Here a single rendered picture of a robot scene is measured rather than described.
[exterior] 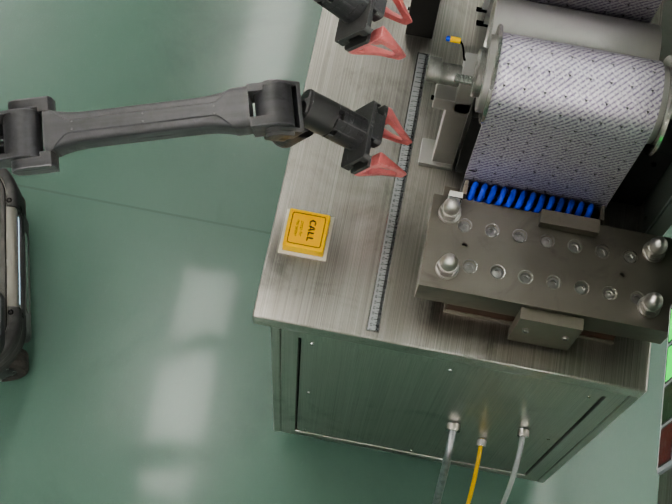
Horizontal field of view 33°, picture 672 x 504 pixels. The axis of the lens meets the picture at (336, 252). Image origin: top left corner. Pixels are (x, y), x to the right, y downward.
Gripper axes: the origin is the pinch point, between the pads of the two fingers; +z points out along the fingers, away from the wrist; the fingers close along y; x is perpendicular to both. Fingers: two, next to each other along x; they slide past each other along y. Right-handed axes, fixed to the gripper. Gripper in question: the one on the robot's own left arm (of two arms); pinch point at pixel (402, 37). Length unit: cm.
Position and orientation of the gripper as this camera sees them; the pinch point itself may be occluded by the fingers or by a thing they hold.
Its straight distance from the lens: 166.1
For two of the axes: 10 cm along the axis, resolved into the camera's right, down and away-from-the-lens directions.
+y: -1.8, 9.1, -3.8
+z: 7.2, 3.9, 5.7
